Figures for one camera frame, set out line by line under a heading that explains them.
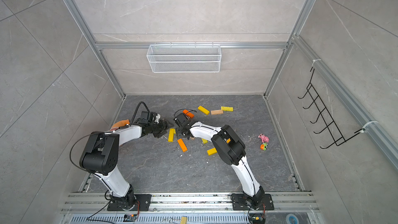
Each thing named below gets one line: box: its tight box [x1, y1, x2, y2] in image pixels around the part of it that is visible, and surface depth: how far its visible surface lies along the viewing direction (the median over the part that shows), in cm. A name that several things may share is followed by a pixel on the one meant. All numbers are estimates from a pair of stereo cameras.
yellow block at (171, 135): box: [167, 128, 175, 143], surface depth 99 cm
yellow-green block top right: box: [220, 106, 234, 112], surface depth 113 cm
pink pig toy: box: [258, 133, 270, 144], surface depth 97 cm
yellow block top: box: [197, 105, 210, 116], surface depth 112 cm
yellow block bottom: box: [206, 147, 218, 157], surface depth 92 cm
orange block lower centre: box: [177, 138, 188, 153], surface depth 94 cm
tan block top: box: [210, 109, 224, 116], surface depth 110 cm
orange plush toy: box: [110, 119, 131, 131], surface depth 102 cm
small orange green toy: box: [259, 142, 268, 151], surface depth 92 cm
